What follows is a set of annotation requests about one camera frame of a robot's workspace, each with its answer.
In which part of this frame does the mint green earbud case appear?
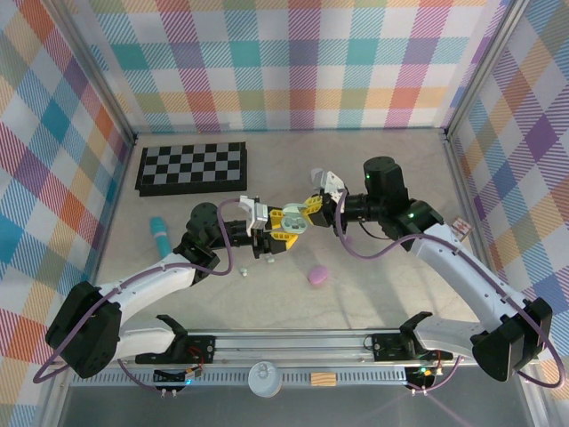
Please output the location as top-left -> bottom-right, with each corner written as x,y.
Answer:
278,202 -> 311,236

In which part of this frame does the purple earbud charging case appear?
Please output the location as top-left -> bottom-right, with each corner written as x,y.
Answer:
307,265 -> 331,286

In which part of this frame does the teal cylinder tube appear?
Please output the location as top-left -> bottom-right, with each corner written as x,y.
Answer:
148,216 -> 173,258

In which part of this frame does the black grey chessboard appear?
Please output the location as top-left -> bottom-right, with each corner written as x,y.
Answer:
135,141 -> 249,197

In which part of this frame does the playing card box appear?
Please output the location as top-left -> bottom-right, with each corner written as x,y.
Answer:
452,215 -> 474,241

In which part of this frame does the perforated metal strip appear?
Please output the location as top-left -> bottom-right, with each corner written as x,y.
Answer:
69,371 -> 411,387

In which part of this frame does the left small circuit board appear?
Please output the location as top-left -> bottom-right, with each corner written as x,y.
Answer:
152,365 -> 206,387

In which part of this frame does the small circuit board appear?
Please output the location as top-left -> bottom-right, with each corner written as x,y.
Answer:
405,364 -> 441,389
152,365 -> 206,387

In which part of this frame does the grey metal panel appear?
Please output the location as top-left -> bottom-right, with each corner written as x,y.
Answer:
52,385 -> 541,427

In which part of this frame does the right small circuit board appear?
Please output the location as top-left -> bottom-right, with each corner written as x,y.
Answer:
405,364 -> 441,389

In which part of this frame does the right aluminium side rail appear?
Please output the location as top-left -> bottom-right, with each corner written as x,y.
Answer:
443,132 -> 508,329

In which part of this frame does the aluminium mounting rail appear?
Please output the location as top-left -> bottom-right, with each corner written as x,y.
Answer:
47,329 -> 540,369

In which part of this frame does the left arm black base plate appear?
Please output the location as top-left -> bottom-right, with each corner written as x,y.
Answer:
134,334 -> 218,365

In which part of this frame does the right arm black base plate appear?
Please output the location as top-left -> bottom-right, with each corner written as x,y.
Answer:
370,331 -> 455,362

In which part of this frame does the right aluminium frame post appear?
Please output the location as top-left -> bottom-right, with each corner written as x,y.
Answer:
442,0 -> 534,141

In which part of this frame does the aluminium frame post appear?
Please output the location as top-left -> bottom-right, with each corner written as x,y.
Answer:
442,0 -> 534,141
52,0 -> 137,148

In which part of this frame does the left aluminium frame post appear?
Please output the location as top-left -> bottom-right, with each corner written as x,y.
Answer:
52,0 -> 137,148

